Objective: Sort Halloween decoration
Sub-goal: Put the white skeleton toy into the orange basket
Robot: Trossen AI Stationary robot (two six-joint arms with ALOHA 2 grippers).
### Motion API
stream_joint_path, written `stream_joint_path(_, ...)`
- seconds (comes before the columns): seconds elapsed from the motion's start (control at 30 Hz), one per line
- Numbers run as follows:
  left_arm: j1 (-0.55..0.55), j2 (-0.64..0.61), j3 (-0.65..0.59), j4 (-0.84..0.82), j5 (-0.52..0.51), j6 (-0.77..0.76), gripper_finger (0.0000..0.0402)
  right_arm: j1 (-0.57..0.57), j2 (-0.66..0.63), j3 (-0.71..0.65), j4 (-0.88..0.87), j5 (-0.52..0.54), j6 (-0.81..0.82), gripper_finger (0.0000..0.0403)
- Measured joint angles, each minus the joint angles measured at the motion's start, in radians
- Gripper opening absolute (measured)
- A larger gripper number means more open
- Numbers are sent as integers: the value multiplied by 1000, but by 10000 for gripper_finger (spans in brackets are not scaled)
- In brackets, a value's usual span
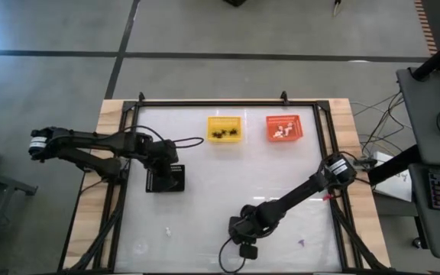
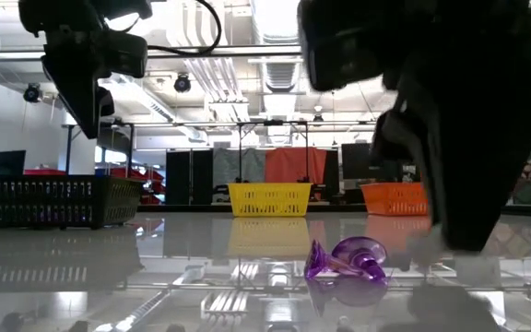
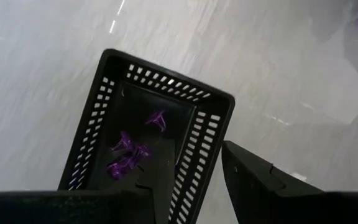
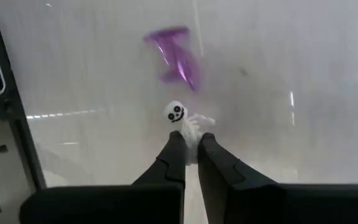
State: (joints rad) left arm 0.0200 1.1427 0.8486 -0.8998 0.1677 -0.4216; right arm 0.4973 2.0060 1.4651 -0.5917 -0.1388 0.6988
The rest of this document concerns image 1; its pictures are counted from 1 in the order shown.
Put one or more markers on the small black toy spider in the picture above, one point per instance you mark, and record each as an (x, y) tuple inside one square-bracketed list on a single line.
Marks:
[(234, 131), (224, 132), (217, 134)]

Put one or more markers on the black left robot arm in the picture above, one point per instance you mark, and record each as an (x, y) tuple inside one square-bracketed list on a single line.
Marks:
[(98, 140)]

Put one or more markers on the black floor object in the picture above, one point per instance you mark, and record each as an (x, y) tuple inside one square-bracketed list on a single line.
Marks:
[(235, 2)]

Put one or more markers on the small white decoration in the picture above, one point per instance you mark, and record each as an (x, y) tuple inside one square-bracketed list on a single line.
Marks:
[(277, 134), (286, 130), (291, 125), (277, 128), (167, 231)]

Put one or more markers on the black aluminium rig frame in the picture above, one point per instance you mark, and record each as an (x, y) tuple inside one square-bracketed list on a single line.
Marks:
[(243, 103)]

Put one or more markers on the orange plastic basket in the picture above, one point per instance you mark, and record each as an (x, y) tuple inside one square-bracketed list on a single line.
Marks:
[(297, 135)]

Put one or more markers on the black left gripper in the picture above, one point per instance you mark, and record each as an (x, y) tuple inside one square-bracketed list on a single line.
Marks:
[(162, 156)]

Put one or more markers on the black desk support bar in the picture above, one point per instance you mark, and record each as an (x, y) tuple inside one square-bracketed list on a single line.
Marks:
[(392, 166)]

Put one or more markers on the desk caster wheel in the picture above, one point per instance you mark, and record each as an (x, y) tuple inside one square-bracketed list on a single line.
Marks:
[(417, 243)]

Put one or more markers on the yellow plastic basket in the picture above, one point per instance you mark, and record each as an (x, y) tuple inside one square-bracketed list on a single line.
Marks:
[(222, 124)]

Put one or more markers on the black diagonal pole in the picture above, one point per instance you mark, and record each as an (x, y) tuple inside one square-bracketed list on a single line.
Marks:
[(439, 57)]

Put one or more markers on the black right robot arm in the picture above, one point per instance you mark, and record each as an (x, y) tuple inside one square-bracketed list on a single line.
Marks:
[(300, 194)]

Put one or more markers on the white paper sheet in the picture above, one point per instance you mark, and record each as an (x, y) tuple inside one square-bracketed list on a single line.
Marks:
[(397, 189)]

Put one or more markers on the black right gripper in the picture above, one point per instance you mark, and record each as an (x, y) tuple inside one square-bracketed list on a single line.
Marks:
[(252, 223)]

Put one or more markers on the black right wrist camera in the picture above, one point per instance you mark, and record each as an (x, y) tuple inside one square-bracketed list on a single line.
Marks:
[(248, 252)]

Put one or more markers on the yellowish floor tool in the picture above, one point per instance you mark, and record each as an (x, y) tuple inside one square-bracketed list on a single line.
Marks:
[(337, 7)]

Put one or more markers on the black plastic basket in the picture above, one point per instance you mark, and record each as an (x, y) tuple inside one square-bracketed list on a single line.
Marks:
[(150, 186)]

